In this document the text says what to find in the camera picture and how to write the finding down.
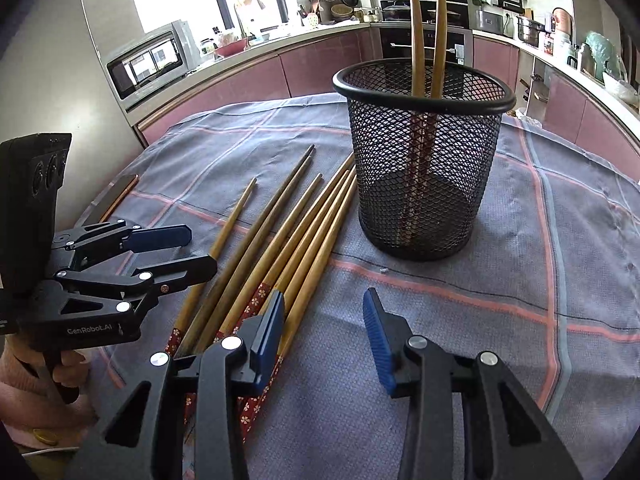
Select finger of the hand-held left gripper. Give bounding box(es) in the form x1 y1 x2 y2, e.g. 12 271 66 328
52 220 193 273
55 255 218 321

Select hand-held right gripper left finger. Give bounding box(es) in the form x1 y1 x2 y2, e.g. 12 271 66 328
65 290 286 480

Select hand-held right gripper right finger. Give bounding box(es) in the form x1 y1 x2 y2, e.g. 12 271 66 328
362 287 583 480

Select bunch of wooden chopsticks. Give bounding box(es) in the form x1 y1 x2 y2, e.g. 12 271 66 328
165 145 358 443

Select black mesh holder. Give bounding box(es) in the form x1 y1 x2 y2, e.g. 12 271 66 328
332 57 517 262

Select red-handled wooden chopstick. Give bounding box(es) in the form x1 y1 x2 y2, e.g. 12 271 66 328
407 0 447 246
400 0 428 248

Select person's left hand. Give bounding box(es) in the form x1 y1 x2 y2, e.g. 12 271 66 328
49 349 93 397

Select grey checked tablecloth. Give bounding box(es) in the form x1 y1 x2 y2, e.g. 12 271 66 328
75 92 640 480

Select silver microwave oven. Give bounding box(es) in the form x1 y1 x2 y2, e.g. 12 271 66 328
106 20 201 113

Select red bowl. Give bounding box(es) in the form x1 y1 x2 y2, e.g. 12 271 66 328
214 37 249 57

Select pink kitchen cabinets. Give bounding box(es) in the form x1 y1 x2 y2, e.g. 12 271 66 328
135 25 640 181

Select steel faucet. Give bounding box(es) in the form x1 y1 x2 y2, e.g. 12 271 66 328
234 0 266 36

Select black built-in oven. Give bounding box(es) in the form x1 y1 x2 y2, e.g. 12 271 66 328
378 26 473 68

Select steel container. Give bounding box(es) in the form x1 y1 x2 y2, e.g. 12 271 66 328
475 9 505 33

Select steel pot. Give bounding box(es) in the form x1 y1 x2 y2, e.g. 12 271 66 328
517 15 546 43

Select white plastic bag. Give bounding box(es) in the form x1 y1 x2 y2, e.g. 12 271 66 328
602 71 640 106

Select green plastic bag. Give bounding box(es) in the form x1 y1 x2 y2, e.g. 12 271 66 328
585 31 618 81

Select white cable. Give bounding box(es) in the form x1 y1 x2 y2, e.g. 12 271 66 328
15 447 76 461

